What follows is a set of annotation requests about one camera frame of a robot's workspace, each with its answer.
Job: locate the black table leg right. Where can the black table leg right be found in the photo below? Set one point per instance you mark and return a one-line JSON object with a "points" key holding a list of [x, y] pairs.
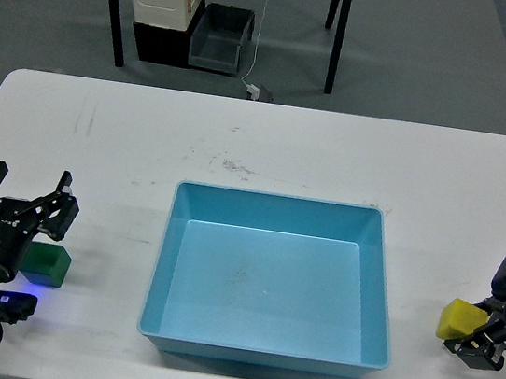
{"points": [[338, 14]]}

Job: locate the light blue plastic tray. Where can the light blue plastic tray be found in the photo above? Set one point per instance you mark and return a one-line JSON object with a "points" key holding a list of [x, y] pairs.
{"points": [[273, 280]]}

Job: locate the black table leg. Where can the black table leg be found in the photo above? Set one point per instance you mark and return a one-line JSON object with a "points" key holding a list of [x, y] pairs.
{"points": [[116, 34], [338, 14]]}

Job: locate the grey plastic bin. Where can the grey plastic bin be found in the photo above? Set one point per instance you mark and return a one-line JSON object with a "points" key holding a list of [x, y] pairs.
{"points": [[218, 41]]}

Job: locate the green cube block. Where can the green cube block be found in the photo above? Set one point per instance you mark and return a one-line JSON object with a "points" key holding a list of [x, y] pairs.
{"points": [[46, 264]]}

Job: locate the yellow cube block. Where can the yellow cube block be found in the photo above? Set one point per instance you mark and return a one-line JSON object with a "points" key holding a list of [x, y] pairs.
{"points": [[460, 319]]}

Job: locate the black table leg left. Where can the black table leg left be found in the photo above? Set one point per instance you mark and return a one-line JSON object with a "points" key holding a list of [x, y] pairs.
{"points": [[116, 34]]}

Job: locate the white power adapter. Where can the white power adapter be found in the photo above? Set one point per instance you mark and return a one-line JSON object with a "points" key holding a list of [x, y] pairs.
{"points": [[252, 92]]}

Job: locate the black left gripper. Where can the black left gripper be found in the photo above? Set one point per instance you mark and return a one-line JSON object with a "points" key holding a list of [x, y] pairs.
{"points": [[51, 214]]}

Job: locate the black box under crate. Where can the black box under crate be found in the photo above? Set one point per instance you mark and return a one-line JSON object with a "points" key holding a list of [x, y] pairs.
{"points": [[166, 46]]}

